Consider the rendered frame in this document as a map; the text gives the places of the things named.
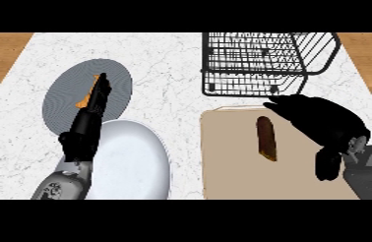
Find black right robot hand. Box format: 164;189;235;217
262;93;372;182

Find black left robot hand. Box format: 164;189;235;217
58;72;114;163

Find beige tray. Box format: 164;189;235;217
200;105;362;201

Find orange vegetable piece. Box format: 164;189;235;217
74;74;113;109

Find grey round plate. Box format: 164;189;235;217
42;58;135;135

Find white oval bowl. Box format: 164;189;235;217
86;119;173;201

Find black wire tiered basket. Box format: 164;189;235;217
201;32;343;98

